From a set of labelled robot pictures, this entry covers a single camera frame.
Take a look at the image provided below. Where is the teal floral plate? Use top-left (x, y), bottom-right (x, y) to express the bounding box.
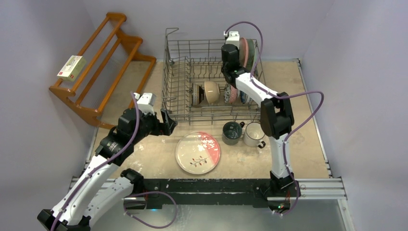
top-left (246, 39), bottom-right (257, 71)

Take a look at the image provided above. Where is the grey wire dish rack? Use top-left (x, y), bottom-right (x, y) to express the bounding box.
top-left (161, 27), bottom-right (260, 124)

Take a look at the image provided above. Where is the blue white pattern bowl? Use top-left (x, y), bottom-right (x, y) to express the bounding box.
top-left (240, 91), bottom-right (253, 105)

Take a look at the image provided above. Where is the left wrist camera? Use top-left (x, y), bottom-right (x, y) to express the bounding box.
top-left (132, 92), bottom-right (156, 115)

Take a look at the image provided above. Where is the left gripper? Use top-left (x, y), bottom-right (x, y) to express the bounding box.
top-left (131, 107), bottom-right (176, 144)

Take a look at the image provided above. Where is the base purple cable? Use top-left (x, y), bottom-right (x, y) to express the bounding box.
top-left (123, 191), bottom-right (177, 230)

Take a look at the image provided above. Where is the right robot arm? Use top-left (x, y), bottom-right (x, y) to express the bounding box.
top-left (221, 44), bottom-right (299, 196)

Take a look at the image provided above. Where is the small cardboard box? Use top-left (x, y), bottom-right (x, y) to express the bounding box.
top-left (57, 55), bottom-right (86, 82)

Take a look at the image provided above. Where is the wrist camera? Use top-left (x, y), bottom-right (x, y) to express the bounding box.
top-left (132, 92), bottom-right (156, 115)
top-left (224, 31), bottom-right (240, 48)

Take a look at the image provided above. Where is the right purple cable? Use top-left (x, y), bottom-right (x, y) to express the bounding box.
top-left (224, 21), bottom-right (325, 218)

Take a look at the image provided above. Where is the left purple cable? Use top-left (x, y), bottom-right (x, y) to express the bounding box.
top-left (49, 91), bottom-right (141, 231)

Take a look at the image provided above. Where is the wooden shelf rack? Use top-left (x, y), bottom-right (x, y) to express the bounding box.
top-left (49, 12), bottom-right (157, 129)

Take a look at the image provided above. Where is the white ribbed mug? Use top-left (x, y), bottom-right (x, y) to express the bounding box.
top-left (243, 122), bottom-right (266, 149)

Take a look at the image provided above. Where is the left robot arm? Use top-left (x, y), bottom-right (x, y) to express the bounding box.
top-left (37, 108), bottom-right (177, 231)

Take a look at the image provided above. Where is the dark green mug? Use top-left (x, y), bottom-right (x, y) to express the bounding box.
top-left (222, 121), bottom-right (245, 146)

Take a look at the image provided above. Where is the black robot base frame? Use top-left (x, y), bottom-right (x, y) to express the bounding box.
top-left (120, 168), bottom-right (301, 213)

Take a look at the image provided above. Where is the brown floral pattern bowl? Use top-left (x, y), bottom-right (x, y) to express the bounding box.
top-left (224, 84), bottom-right (239, 103)

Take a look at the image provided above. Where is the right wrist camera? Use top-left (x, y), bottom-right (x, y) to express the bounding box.
top-left (224, 31), bottom-right (240, 48)

